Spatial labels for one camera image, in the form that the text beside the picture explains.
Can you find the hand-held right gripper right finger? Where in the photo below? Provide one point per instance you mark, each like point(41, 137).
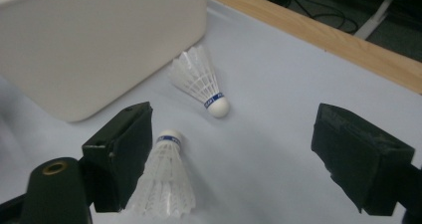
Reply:
point(361, 161)

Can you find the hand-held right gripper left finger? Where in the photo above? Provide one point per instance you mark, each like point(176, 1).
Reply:
point(121, 157)

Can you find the white feather shuttlecock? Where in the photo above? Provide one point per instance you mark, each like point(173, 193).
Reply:
point(199, 79)
point(166, 179)

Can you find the white plastic storage bin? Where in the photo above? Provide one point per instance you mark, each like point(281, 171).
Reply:
point(83, 44)

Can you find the light blue table mat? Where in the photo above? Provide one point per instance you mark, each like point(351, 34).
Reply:
point(265, 124)

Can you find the white metal stand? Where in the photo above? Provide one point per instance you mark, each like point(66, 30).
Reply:
point(376, 16)

